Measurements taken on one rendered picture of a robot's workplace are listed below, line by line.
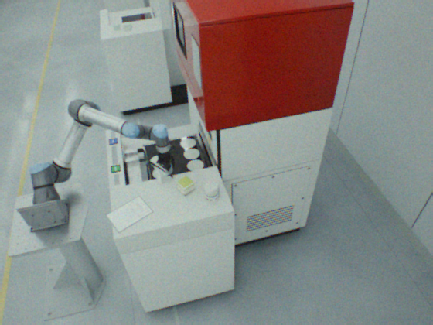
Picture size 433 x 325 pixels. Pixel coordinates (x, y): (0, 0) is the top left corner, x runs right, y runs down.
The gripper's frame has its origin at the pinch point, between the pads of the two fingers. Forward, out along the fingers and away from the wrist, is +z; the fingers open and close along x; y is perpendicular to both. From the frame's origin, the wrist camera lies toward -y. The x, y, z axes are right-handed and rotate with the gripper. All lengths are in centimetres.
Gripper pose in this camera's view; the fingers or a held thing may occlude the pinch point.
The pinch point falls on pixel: (169, 171)
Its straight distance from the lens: 210.3
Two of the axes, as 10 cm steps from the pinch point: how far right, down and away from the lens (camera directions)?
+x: 9.6, 1.5, -2.2
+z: 0.5, 7.3, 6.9
